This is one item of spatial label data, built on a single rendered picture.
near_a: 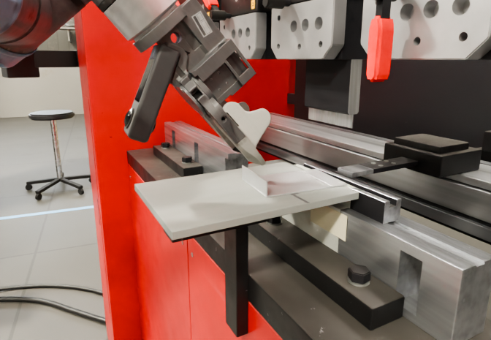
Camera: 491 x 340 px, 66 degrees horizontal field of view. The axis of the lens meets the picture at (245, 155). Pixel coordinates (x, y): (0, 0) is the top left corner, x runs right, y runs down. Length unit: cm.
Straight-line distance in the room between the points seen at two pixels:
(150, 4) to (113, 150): 95
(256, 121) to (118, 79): 89
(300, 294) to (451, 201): 35
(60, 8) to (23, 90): 879
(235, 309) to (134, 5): 42
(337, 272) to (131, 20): 39
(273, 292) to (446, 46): 35
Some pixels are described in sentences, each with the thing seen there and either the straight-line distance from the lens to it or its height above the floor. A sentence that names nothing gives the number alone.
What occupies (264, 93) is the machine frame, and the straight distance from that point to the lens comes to 152.
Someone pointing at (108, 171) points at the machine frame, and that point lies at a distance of 136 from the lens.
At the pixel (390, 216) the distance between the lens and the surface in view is 53.
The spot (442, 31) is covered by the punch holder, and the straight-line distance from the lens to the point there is 42.
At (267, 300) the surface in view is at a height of 86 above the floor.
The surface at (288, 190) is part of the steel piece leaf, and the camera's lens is 52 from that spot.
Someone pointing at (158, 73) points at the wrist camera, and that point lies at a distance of 45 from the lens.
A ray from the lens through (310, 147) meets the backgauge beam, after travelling 102.
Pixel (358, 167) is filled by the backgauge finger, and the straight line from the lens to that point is 64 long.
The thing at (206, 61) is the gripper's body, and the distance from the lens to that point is 45.
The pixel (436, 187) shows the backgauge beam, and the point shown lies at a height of 95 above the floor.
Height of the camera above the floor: 118
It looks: 14 degrees down
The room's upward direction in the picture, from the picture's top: straight up
